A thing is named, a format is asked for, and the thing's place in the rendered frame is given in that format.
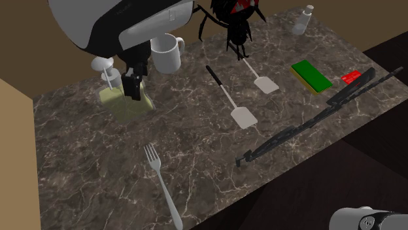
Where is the green and yellow sponge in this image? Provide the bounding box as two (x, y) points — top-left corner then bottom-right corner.
(290, 59), (334, 96)

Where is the white mug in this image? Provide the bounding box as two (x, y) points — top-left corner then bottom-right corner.
(150, 33), (186, 75)

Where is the red card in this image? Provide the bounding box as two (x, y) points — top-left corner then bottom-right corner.
(340, 70), (363, 86)

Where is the silver fork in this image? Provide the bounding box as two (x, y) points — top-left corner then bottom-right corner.
(143, 143), (184, 230)

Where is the white spatula long black handle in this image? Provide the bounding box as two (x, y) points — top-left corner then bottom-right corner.
(205, 65), (259, 130)

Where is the clear soap dispenser yellow liquid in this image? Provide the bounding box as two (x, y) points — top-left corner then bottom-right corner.
(90, 57), (157, 125)

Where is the black spider toy red mark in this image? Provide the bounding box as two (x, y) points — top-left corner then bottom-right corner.
(192, 0), (267, 61)

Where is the white spatula short black handle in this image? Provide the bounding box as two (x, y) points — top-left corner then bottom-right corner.
(235, 47), (281, 95)

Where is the clear shaker white cap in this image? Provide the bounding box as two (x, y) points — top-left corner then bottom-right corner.
(291, 5), (315, 36)

